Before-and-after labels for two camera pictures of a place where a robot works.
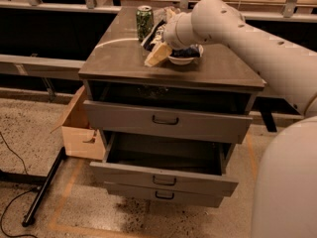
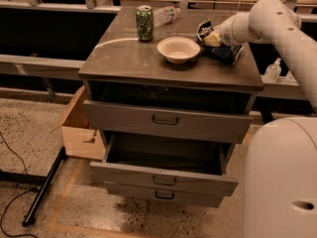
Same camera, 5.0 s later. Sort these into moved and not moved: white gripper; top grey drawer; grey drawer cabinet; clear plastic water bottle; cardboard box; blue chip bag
Moved: blue chip bag; white gripper
Not moved: cardboard box; top grey drawer; grey drawer cabinet; clear plastic water bottle
